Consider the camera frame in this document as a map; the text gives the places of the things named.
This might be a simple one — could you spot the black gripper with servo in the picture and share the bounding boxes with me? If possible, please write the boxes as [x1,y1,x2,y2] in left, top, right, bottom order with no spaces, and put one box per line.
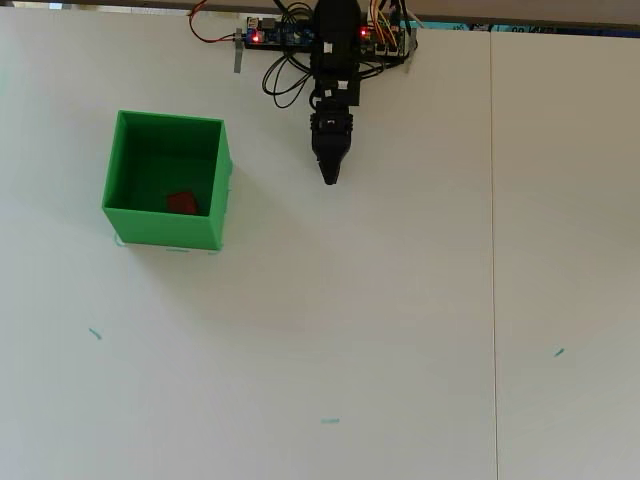
[309,74,362,185]

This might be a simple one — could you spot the red rectangular block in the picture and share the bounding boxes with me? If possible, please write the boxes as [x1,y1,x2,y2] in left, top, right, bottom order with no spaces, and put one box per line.
[166,189,200,216]

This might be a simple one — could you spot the green open-top plastic bin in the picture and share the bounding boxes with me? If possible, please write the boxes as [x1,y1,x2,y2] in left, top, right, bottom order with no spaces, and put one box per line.
[101,109,235,251]

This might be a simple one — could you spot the black mounting plate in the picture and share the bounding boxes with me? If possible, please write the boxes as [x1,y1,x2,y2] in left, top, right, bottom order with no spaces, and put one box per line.
[242,41,407,64]

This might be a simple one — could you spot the circuit board with white connectors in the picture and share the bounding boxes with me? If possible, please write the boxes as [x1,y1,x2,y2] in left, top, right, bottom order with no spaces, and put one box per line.
[360,19,407,56]

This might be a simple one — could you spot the grey table clamp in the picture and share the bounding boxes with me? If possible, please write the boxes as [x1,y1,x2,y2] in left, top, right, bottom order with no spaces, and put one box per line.
[232,28,246,75]
[403,27,419,75]

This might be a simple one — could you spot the blue controller circuit board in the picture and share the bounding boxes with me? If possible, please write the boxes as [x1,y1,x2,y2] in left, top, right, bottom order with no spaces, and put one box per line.
[244,15,316,47]

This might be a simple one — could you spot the teal patterned strip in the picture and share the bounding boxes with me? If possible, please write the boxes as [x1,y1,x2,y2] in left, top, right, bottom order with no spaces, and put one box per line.
[418,20,559,35]

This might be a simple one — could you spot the black servo cable loops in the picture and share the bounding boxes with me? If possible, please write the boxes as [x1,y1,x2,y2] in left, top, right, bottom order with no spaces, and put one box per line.
[262,49,316,109]

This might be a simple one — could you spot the coloured jumper wire bundle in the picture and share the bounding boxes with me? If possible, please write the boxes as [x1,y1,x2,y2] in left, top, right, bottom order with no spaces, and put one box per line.
[367,0,406,46]

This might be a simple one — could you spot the thin red wire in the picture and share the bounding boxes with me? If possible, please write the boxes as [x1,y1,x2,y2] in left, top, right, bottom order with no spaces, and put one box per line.
[187,0,239,45]

